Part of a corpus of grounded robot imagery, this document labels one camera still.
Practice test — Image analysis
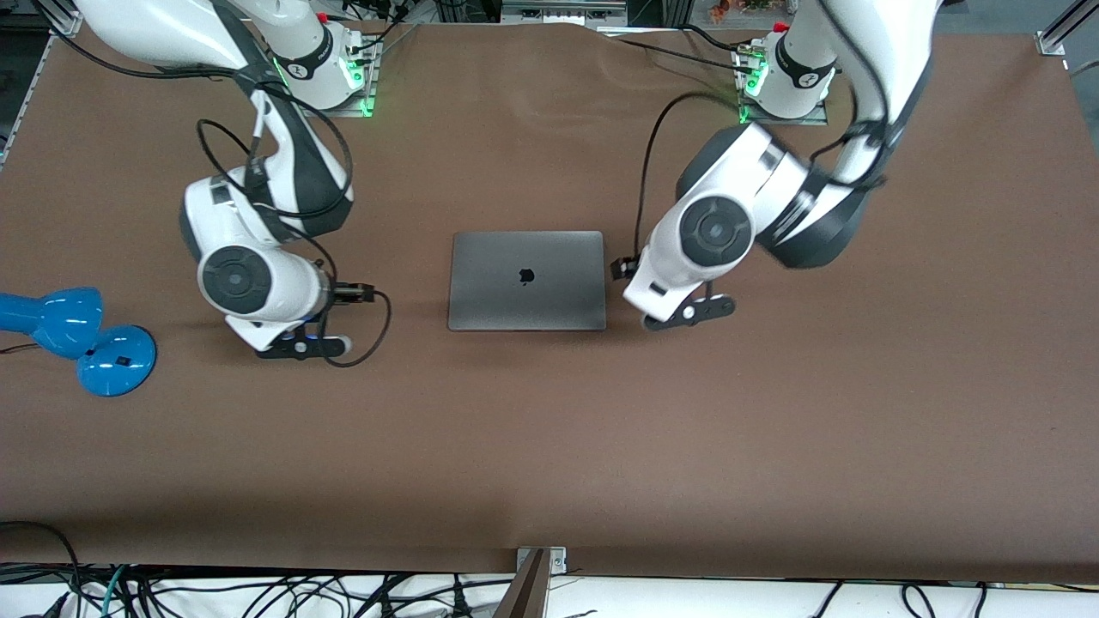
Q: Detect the grey open-lid laptop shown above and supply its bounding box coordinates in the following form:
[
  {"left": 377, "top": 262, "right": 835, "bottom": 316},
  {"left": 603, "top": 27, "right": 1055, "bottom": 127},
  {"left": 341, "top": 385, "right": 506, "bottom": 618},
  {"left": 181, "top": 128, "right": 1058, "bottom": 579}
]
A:
[{"left": 447, "top": 230, "right": 608, "bottom": 333}]

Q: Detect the blue desk lamp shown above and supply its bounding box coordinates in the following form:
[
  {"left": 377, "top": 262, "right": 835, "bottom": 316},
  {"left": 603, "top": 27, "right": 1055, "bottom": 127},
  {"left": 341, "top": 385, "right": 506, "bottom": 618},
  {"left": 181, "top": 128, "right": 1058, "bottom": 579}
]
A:
[{"left": 0, "top": 287, "right": 159, "bottom": 398}]

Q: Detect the grey power strip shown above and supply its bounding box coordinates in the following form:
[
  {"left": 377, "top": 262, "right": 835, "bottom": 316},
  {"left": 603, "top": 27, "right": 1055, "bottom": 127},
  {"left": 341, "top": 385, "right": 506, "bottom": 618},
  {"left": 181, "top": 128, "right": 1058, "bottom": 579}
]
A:
[{"left": 501, "top": 0, "right": 629, "bottom": 27}]

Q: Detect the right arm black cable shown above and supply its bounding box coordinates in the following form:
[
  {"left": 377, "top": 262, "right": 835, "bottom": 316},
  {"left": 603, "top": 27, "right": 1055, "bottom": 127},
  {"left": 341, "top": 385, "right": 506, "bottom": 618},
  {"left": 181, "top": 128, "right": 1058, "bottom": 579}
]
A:
[{"left": 196, "top": 82, "right": 393, "bottom": 369}]

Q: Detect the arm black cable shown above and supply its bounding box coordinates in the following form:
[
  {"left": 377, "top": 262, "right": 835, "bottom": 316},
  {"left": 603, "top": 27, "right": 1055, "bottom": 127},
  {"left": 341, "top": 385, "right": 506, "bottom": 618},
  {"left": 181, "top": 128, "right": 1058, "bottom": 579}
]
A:
[
  {"left": 196, "top": 82, "right": 393, "bottom": 369},
  {"left": 633, "top": 91, "right": 750, "bottom": 260}
]

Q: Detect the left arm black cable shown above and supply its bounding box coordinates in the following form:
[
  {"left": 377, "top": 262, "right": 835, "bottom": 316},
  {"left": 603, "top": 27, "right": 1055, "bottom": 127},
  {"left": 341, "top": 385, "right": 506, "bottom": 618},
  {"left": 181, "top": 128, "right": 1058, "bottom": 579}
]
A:
[{"left": 633, "top": 91, "right": 750, "bottom": 260}]

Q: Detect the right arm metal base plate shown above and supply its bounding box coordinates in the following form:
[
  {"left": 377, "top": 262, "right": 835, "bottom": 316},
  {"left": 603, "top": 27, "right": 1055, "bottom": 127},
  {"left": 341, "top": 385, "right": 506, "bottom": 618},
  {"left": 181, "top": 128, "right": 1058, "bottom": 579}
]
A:
[{"left": 283, "top": 33, "right": 380, "bottom": 118}]

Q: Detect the thin black table cable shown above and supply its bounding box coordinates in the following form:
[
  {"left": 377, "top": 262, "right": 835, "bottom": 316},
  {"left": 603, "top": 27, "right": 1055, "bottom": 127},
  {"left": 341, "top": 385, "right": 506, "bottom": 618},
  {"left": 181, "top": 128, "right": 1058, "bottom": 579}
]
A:
[{"left": 601, "top": 26, "right": 758, "bottom": 76}]

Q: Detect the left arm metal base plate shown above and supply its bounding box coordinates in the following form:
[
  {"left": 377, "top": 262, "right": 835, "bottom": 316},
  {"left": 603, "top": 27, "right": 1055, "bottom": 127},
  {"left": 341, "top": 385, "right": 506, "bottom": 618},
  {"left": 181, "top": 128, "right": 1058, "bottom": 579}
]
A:
[{"left": 737, "top": 41, "right": 830, "bottom": 127}]

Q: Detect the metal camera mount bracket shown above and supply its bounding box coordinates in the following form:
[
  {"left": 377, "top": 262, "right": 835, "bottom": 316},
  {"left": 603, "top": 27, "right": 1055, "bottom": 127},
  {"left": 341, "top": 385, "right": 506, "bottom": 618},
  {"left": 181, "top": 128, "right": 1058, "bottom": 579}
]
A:
[{"left": 516, "top": 546, "right": 568, "bottom": 576}]

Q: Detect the grey camera mount pole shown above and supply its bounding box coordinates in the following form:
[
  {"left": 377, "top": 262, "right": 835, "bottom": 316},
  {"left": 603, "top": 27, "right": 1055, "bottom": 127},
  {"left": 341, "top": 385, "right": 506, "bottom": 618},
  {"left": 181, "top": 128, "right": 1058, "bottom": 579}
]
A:
[{"left": 493, "top": 549, "right": 552, "bottom": 618}]

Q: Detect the black looping floor cable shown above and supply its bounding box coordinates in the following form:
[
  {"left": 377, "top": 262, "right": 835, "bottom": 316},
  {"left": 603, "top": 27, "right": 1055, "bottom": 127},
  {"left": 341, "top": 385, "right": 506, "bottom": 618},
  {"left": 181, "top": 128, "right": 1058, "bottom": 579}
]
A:
[{"left": 0, "top": 520, "right": 84, "bottom": 618}]

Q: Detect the teal cable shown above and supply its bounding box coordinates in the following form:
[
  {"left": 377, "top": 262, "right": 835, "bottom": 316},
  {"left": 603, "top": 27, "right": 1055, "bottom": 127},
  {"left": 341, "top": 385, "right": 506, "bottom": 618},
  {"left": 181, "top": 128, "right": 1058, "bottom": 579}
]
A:
[{"left": 96, "top": 564, "right": 131, "bottom": 618}]

